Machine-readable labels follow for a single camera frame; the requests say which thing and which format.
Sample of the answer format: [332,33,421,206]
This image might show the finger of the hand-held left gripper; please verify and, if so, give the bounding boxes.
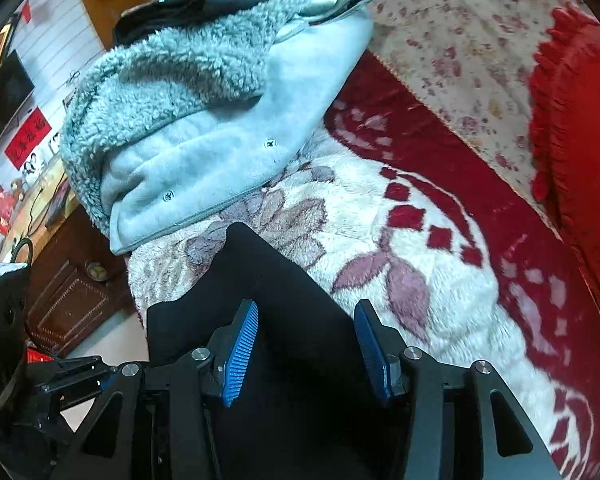
[30,355,118,403]

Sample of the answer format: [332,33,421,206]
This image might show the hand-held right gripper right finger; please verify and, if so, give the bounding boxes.
[353,299,563,480]

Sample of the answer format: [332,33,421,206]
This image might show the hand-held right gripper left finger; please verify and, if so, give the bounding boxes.
[50,299,260,480]

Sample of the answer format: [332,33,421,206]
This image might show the black pants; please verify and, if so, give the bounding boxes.
[145,221,412,480]

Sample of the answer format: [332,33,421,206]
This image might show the brown wooden cabinet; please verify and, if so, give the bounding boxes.
[25,204,137,358]

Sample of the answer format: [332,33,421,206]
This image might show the red and white plush blanket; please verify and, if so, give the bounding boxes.
[125,52,600,480]

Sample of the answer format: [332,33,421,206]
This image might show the black flat television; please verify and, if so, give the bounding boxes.
[0,50,36,162]

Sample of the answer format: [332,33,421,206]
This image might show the light blue fleece-lined jacket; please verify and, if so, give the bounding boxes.
[59,0,375,256]

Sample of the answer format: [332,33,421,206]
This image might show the red heart-shaped frilled pillow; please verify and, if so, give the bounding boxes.
[527,2,600,313]

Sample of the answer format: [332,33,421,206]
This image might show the pink floral quilt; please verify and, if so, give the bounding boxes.
[355,0,600,221]

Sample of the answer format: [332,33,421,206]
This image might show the black garment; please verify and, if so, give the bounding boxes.
[112,0,271,47]

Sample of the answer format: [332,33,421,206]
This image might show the orange wooden door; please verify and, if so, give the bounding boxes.
[74,0,153,53]

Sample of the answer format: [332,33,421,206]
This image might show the red paper wall decoration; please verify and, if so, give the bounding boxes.
[6,108,48,168]

